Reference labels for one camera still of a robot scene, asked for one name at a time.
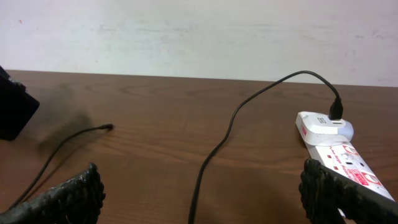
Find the white USB charger adapter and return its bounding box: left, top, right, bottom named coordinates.
left=295, top=111, right=354, bottom=146

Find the black USB charging cable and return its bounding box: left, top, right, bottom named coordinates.
left=8, top=70, right=345, bottom=224

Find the white power strip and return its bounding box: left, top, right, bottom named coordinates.
left=305, top=142, right=396, bottom=202

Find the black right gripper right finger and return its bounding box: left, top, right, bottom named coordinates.
left=298, top=159, right=397, bottom=224

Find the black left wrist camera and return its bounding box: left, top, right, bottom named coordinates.
left=1, top=67, right=40, bottom=141

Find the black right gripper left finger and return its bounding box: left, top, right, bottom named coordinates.
left=1, top=163, right=106, bottom=224

